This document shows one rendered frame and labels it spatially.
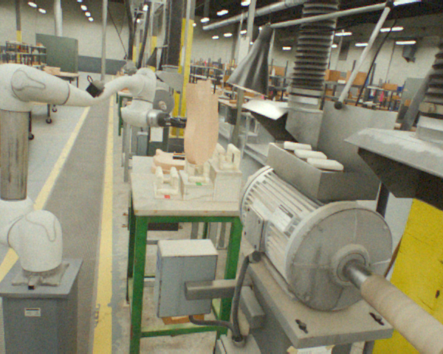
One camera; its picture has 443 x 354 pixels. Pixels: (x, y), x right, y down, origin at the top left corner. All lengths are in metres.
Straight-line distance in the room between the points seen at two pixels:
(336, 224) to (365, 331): 0.25
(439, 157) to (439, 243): 1.26
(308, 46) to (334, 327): 0.75
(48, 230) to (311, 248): 1.13
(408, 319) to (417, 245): 1.25
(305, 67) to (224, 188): 1.01
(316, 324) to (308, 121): 0.55
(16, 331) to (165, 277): 0.89
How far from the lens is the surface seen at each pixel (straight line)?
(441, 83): 0.71
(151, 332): 2.21
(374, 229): 0.85
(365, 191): 0.86
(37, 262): 1.67
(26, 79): 1.52
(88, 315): 2.68
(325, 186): 0.80
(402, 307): 0.71
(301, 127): 1.09
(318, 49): 1.16
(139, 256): 1.93
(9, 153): 1.72
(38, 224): 1.62
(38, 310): 1.73
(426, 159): 0.61
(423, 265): 1.92
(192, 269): 1.06
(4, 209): 1.77
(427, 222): 1.89
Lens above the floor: 1.61
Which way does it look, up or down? 17 degrees down
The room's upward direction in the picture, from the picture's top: 7 degrees clockwise
